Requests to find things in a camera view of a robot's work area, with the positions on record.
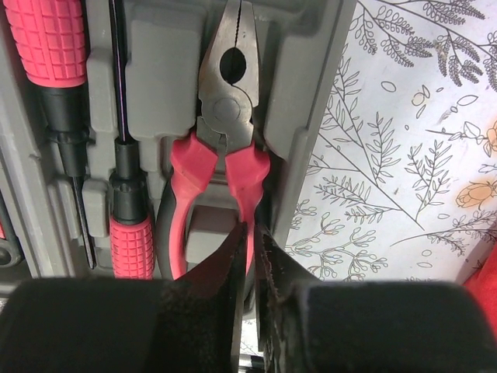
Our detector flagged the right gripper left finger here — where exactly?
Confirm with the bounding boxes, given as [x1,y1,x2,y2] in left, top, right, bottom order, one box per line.
[1,223,248,372]

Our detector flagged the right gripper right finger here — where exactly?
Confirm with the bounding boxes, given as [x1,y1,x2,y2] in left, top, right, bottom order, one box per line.
[254,226,496,372]

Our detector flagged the pink black screwdriver short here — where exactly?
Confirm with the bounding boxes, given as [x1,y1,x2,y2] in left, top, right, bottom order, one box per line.
[109,1,155,280]

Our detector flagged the pink black pliers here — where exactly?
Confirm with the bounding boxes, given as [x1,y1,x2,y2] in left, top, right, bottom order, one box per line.
[155,1,270,280]

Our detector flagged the grey plastic tool case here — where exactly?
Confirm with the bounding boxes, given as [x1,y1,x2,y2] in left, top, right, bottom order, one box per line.
[1,1,355,286]

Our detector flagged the pink black long screwdriver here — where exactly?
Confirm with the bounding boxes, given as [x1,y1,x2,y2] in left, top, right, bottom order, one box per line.
[3,1,96,268]

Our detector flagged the pink black utility knife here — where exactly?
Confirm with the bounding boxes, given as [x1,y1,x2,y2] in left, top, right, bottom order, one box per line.
[1,200,24,268]

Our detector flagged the red cloth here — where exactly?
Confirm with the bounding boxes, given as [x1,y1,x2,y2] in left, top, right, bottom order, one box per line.
[465,255,496,316]

